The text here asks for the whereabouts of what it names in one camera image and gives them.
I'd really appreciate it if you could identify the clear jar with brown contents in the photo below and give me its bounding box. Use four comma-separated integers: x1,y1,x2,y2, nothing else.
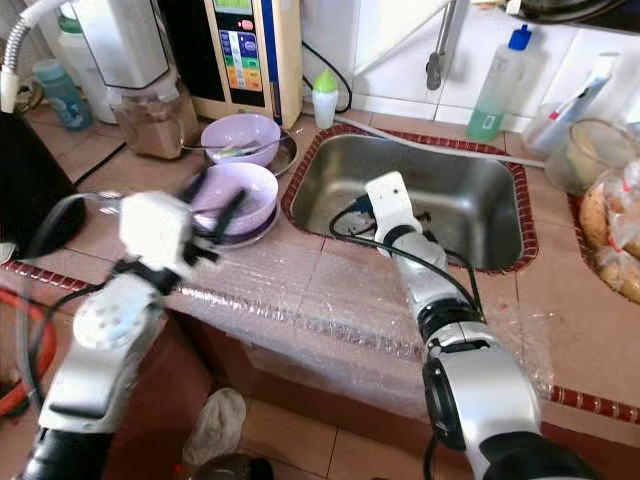
110,80,199,159

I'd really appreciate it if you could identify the white smooth hose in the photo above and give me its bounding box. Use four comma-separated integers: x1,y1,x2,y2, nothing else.
350,0,461,76

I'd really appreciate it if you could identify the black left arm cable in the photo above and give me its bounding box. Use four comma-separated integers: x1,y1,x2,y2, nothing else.
15,193,131,401

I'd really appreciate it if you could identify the bag of bread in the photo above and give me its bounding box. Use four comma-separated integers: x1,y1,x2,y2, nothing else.
575,160,640,306

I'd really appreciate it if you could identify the black power cable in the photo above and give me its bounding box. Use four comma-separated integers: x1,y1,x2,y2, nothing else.
300,40,353,114

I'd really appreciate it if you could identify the metal faucet pipe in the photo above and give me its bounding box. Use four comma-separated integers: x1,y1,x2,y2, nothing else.
424,0,461,91

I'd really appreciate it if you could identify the white jar with green lid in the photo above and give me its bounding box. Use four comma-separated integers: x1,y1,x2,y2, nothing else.
55,10,121,123

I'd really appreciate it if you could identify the dark round object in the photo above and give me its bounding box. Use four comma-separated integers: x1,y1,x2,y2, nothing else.
190,453,276,480

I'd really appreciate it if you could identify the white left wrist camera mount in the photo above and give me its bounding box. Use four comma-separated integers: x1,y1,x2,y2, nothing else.
120,192,196,271

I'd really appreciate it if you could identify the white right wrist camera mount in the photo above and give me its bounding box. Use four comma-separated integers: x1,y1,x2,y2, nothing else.
363,171,416,241

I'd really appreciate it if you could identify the stainless steel sink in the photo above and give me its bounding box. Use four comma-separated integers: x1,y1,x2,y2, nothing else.
282,125,539,274

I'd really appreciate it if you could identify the clear bubble wrap sheet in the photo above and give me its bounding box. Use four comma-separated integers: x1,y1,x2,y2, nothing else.
160,228,556,421

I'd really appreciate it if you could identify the clear plastic container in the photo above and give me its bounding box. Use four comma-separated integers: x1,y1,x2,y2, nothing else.
523,100,581,153

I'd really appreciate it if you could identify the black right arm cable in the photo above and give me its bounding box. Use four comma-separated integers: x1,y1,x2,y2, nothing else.
327,195,481,311

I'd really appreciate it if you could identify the purple plastic bowl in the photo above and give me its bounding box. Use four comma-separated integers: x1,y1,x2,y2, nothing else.
188,163,279,241
200,113,282,167

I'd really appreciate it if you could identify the orange hose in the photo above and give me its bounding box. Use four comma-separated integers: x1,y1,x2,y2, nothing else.
0,288,58,416

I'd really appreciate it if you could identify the metal spoon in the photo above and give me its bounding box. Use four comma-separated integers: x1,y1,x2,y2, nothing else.
180,140,276,158

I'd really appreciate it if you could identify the teal plastic bottle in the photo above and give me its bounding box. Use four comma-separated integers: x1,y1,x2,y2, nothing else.
32,58,93,131

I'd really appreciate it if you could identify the clear glass jar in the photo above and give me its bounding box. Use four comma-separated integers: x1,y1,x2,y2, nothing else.
545,118,639,196

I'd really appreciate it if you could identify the stainless steel plate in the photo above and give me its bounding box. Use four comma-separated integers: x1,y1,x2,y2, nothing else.
200,135,299,179
225,210,281,248

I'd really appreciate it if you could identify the white cloth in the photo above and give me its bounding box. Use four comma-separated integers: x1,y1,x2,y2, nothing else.
182,388,248,466

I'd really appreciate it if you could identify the blue-capped dish soap bottle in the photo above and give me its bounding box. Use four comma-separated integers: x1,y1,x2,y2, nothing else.
465,23,533,141

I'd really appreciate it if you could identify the white toothpaste tube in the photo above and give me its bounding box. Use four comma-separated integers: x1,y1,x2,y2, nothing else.
540,52,619,151

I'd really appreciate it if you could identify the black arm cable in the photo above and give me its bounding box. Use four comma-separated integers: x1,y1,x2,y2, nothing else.
327,195,481,311
15,193,131,401

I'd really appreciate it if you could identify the grey hose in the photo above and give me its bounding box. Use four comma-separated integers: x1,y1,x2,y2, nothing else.
335,113,521,166

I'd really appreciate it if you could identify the black pan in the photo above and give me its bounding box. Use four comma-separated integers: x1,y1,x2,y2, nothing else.
505,0,640,26

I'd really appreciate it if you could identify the beige water ionizer appliance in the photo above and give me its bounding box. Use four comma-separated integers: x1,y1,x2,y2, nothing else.
158,0,303,129

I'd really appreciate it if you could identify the small white green-capped bottle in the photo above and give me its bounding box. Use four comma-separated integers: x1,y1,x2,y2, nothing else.
311,70,339,129

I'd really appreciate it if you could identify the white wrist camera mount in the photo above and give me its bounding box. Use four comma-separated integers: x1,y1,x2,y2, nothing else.
120,192,196,271
363,171,416,241

